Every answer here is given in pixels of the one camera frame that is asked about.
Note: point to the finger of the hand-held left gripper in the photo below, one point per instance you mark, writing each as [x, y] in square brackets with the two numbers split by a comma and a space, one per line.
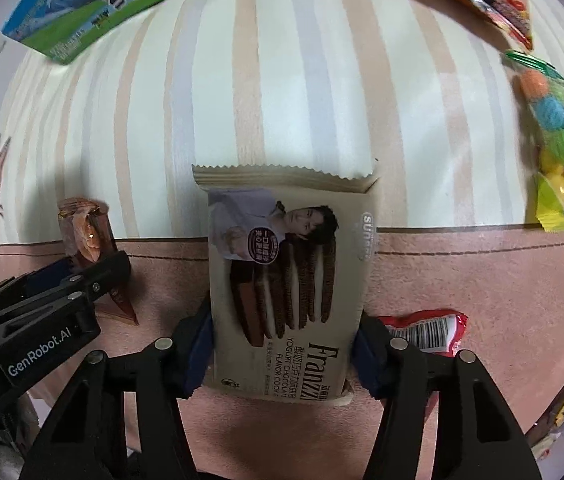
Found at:
[44, 274]
[104, 277]

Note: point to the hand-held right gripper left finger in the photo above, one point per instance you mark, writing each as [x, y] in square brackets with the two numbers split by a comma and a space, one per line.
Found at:
[196, 360]

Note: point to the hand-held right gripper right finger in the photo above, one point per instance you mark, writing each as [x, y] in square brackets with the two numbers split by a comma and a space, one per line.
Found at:
[367, 360]

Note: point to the brown chocolate snack packet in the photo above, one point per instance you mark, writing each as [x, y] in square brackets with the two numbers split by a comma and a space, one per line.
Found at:
[87, 234]

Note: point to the beige sandwich cookie packet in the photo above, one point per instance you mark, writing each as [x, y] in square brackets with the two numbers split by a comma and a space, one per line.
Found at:
[287, 285]

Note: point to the printed cardboard box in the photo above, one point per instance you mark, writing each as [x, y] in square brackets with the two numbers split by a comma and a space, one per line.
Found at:
[87, 15]

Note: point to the small red snack packet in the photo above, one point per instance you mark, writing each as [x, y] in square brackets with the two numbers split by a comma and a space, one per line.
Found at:
[426, 332]

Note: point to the colourful candy bag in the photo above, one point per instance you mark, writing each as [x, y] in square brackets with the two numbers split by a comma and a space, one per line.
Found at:
[556, 115]

